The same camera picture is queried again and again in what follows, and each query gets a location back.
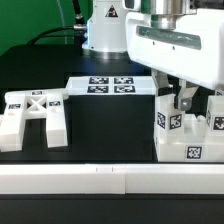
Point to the white chair seat part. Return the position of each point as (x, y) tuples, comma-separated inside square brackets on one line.
[(193, 146)]

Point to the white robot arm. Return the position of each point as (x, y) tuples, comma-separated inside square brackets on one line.
[(106, 28)]

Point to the white chair back part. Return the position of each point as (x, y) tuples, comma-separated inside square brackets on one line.
[(47, 104)]

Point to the white front rail wall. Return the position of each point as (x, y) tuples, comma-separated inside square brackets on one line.
[(112, 179)]

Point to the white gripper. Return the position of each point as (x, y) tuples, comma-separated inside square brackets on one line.
[(193, 51)]

